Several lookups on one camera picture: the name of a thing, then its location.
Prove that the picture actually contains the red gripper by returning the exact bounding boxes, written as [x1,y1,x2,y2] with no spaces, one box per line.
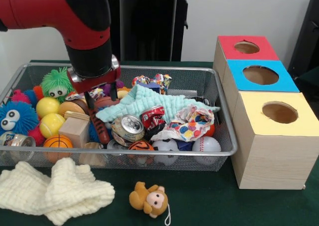
[66,61,122,111]

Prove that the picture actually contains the mint green cloth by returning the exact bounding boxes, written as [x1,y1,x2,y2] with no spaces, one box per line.
[96,85,221,127]

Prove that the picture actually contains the cream knitted cloth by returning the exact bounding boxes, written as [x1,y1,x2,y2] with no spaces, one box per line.
[0,157,116,226]

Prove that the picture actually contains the shallow mesh bin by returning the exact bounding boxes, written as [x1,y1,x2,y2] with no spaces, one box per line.
[0,62,238,173]

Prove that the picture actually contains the wooden box with three holes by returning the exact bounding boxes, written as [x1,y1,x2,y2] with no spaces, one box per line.
[213,35,319,190]

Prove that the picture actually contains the brown toy hot dog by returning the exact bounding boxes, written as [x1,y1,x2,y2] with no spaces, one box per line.
[88,106,111,144]

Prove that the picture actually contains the crushed beige drink can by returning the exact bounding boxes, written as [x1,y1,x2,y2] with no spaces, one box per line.
[111,114,146,143]

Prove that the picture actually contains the wooden cube block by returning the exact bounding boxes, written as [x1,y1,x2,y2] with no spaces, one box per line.
[58,116,90,148]

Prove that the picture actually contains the green spiky puffer toy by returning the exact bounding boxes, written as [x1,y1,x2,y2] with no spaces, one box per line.
[41,70,75,103]

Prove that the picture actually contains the plain yellow ball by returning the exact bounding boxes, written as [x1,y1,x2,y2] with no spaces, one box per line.
[36,97,61,119]

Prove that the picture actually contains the crushed red cola can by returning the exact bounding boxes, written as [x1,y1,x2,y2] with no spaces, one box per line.
[141,105,166,133]

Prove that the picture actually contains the yellow tennis ball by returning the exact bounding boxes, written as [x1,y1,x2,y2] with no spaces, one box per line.
[39,113,66,139]

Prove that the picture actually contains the orange toy basketball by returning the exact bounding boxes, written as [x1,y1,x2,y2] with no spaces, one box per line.
[43,134,74,163]

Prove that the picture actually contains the small soccer ball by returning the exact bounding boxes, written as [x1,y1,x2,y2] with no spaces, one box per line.
[152,139,180,166]

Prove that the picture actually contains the blue spiky puffer toy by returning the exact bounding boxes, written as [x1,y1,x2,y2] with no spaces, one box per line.
[0,101,40,136]

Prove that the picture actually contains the crumpled colourful dotted paper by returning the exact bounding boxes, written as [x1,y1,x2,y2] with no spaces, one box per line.
[151,105,215,142]

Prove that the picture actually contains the silver can with blue label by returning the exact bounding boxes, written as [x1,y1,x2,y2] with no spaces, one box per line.
[0,131,37,162]

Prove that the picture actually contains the brown plush monkey toy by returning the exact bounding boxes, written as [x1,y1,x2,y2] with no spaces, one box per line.
[129,181,172,225]

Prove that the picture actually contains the white baseball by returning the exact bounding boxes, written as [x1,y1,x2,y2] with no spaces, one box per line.
[191,135,222,164]

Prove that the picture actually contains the dark green side table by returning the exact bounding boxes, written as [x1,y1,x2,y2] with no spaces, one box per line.
[295,67,319,104]

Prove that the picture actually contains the colourful knotted rope toy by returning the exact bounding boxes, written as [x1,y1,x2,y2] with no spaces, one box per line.
[131,73,172,96]

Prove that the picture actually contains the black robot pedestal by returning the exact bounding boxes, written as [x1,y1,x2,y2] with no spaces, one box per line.
[106,0,201,61]

